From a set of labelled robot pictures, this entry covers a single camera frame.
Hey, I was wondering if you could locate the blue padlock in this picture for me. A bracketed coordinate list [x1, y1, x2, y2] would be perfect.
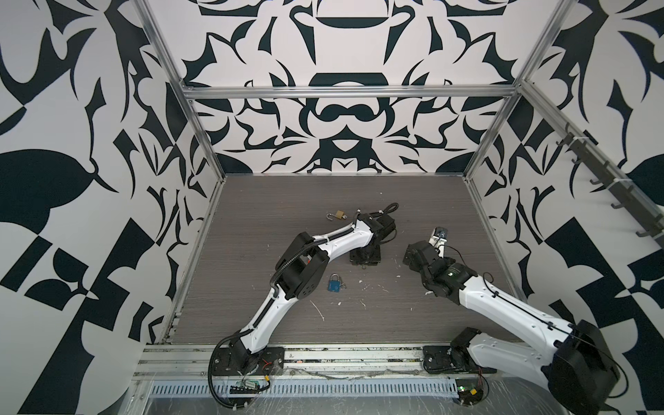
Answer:
[327, 273, 346, 292]

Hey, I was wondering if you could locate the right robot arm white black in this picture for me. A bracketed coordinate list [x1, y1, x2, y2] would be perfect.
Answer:
[403, 240, 621, 414]

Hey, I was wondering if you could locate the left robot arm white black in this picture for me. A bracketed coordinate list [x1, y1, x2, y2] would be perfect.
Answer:
[229, 202, 399, 374]

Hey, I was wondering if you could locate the small brass padlock far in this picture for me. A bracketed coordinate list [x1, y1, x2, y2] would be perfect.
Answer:
[326, 210, 348, 221]

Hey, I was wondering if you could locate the right circuit board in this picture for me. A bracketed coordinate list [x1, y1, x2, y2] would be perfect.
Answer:
[453, 376, 490, 407]

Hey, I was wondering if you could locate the circuit board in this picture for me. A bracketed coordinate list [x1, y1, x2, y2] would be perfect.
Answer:
[228, 377, 271, 394]
[453, 376, 490, 407]

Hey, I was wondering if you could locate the left circuit board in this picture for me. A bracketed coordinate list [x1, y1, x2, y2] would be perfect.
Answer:
[228, 377, 271, 394]

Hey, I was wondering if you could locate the black corrugated cable conduit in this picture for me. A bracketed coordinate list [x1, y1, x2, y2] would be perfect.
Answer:
[206, 201, 400, 410]

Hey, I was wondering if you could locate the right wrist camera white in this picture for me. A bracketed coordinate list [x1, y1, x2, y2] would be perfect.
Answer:
[429, 227, 448, 258]

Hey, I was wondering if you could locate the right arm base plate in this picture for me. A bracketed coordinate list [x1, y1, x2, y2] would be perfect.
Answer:
[422, 346, 467, 375]

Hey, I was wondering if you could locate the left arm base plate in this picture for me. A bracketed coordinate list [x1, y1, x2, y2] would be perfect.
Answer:
[209, 343, 285, 376]

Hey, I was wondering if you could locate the black coat hook rail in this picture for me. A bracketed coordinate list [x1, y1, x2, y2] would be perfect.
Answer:
[556, 122, 663, 249]

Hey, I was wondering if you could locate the white slotted cable duct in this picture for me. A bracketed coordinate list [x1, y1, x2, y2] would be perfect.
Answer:
[150, 378, 458, 399]

